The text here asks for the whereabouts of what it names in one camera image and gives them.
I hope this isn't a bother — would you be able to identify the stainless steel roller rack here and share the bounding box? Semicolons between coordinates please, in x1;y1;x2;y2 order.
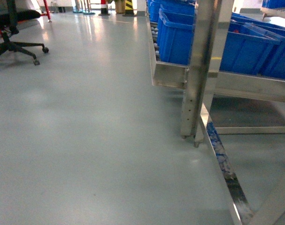
150;0;285;225

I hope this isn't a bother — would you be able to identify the large blue bin front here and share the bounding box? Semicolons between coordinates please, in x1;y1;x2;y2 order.
157;8;195;65

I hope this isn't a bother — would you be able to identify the yellow black striped cone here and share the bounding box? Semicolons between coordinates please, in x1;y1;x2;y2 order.
123;0;137;17

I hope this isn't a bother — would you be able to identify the green potted plant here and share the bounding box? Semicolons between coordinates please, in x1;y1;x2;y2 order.
108;0;125;14

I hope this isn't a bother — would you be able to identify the red white traffic cone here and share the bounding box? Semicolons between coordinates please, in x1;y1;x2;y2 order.
99;0;110;16

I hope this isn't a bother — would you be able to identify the black office chair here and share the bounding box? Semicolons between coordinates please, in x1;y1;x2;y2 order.
0;0;49;66

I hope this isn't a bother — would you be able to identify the red metal frame table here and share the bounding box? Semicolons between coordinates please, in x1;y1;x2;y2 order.
41;0;52;23

